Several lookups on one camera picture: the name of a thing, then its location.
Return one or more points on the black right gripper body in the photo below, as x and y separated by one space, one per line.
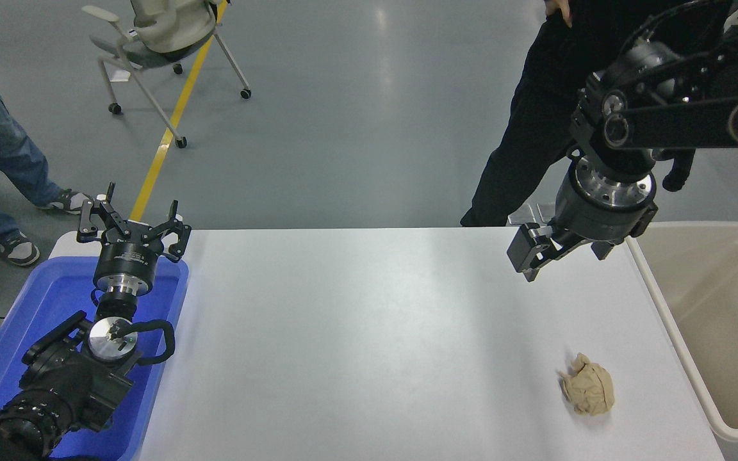
593 218

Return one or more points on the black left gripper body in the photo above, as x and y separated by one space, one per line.
127 256

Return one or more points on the metal floor plate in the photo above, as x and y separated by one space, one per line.
524 216
545 211

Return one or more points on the person's hand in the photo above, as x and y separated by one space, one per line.
558 5

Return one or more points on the blue plastic tray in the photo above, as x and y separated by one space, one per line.
42 301

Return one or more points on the large pale bin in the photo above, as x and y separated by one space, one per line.
715 307

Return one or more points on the crumpled tan paper ball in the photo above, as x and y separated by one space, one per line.
590 387

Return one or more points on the white wheeled office chair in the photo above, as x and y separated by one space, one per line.
170 25

